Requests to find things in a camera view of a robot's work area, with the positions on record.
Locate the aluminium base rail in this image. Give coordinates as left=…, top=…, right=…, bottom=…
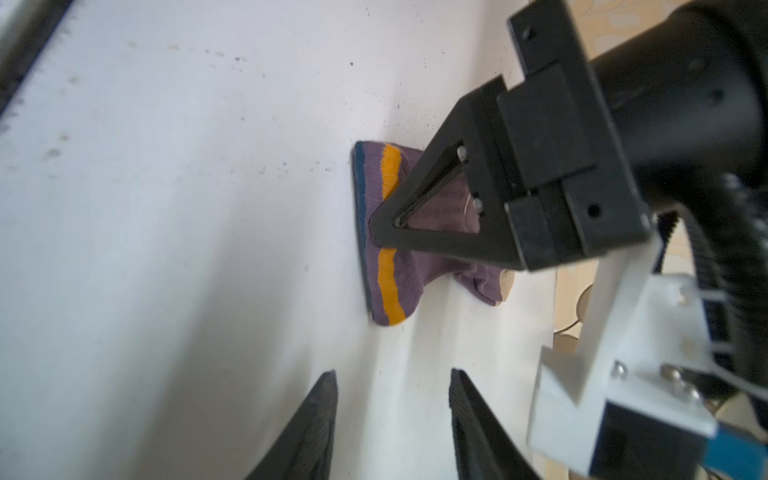
left=1, top=0, right=73, bottom=113

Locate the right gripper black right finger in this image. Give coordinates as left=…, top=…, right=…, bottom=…
left=449, top=368, right=540, bottom=480

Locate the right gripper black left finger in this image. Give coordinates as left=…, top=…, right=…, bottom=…
left=246, top=370, right=339, bottom=480

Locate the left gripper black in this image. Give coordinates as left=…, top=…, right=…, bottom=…
left=370, top=1, right=651, bottom=270

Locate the purple sock beige toe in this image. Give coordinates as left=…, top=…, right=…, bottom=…
left=351, top=141, right=515, bottom=326

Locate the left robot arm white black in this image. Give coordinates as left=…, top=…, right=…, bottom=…
left=370, top=1, right=767, bottom=387

